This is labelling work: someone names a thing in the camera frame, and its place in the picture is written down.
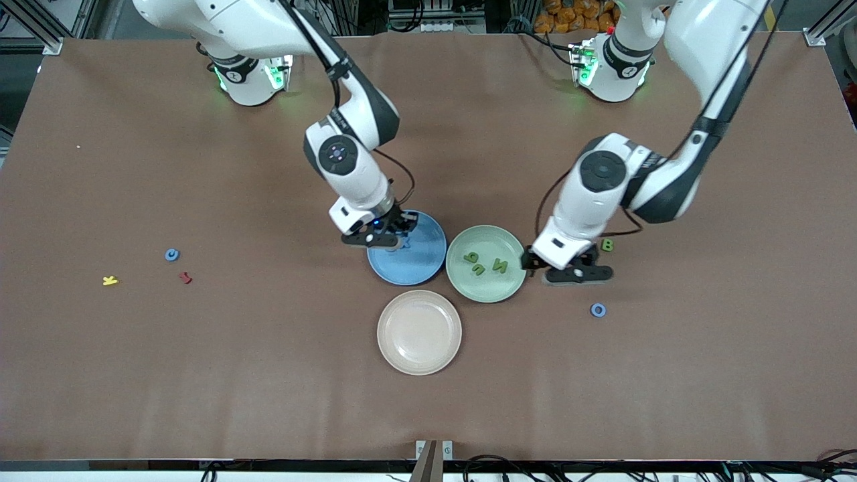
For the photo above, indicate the green foam letter N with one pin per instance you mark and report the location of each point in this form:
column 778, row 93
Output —
column 499, row 265
column 478, row 270

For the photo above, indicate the aluminium frame profile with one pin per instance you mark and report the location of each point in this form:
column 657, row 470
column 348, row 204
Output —
column 52, row 45
column 815, row 37

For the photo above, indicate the green foam letter P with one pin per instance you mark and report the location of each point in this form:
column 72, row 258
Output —
column 471, row 256

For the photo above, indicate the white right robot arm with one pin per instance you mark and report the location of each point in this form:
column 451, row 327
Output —
column 201, row 17

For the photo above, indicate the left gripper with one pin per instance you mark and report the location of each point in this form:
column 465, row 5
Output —
column 588, row 254

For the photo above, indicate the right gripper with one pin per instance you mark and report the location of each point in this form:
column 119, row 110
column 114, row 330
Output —
column 400, row 219

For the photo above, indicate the red foam letter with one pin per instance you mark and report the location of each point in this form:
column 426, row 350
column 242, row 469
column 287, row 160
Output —
column 185, row 277

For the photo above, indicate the brown post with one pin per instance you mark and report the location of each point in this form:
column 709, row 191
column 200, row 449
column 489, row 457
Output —
column 428, row 465

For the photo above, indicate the white power strip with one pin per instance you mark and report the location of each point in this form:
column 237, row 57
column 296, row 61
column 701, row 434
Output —
column 445, row 27

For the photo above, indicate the blue round plate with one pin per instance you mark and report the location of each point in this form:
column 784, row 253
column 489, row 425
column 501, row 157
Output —
column 418, row 258

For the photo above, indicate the yellow foam letter k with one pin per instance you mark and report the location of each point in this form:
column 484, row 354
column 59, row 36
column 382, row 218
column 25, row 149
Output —
column 110, row 280

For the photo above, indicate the beige round plate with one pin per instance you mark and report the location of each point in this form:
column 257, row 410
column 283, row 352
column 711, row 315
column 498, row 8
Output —
column 419, row 332

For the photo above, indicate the blue foam letter e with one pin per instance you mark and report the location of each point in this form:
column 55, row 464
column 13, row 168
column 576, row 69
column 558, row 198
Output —
column 168, row 255

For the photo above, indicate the metal table edge bracket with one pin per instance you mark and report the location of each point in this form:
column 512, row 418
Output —
column 447, row 450

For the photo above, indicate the orange items pile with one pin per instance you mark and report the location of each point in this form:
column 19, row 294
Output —
column 576, row 17

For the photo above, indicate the green round plate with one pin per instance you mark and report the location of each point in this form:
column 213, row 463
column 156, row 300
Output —
column 486, row 288

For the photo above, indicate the green foam letter B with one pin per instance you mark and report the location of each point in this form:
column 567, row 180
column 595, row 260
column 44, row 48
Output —
column 607, row 245

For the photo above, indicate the blue foam letter O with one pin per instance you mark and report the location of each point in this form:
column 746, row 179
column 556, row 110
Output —
column 592, row 310

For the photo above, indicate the brown table cover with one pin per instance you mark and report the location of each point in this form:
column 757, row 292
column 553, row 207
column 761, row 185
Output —
column 428, row 415

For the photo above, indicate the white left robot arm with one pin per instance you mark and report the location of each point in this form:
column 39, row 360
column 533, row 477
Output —
column 710, row 40

